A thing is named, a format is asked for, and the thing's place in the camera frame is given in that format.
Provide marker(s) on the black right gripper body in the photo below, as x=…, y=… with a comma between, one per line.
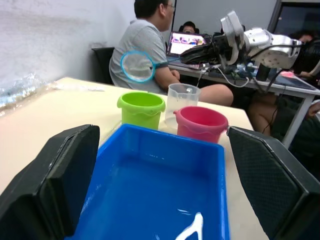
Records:
x=222, y=46

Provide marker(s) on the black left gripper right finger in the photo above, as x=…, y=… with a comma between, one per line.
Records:
x=272, y=180

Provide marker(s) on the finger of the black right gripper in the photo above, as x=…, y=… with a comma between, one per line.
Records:
x=197, y=59
x=200, y=48

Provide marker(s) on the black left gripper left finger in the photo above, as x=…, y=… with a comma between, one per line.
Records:
x=37, y=190

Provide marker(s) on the blue round fish net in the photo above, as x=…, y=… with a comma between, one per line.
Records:
x=125, y=71

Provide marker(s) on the clear plastic measuring cup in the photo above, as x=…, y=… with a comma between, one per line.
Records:
x=183, y=100

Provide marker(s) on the black cup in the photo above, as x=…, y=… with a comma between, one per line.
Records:
x=263, y=72

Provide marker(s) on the pink plastic bucket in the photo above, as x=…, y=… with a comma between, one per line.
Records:
x=197, y=130

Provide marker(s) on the green plastic bucket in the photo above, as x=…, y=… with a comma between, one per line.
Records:
x=140, y=113

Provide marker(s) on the blue plastic tub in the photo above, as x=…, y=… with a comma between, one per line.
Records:
x=155, y=190

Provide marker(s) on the open laptop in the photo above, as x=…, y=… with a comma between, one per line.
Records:
x=180, y=45

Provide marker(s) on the person with black hair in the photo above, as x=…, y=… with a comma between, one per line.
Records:
x=189, y=27

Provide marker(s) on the person in grey shirt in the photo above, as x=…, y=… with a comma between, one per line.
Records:
x=140, y=37

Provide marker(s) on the seated person with bare legs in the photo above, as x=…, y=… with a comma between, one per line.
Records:
x=265, y=112

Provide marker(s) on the tablet with pink item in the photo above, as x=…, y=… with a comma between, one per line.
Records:
x=295, y=81

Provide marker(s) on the grey desk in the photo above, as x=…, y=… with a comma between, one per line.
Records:
x=295, y=91

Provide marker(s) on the black office chair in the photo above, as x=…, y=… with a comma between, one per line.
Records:
x=102, y=65

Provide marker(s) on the clear crinkled plastic sheet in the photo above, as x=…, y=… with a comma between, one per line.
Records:
x=22, y=90

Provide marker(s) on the white flat plastic bag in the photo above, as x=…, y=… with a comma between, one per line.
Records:
x=77, y=87

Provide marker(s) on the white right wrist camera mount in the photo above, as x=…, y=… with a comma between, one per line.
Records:
x=233, y=27

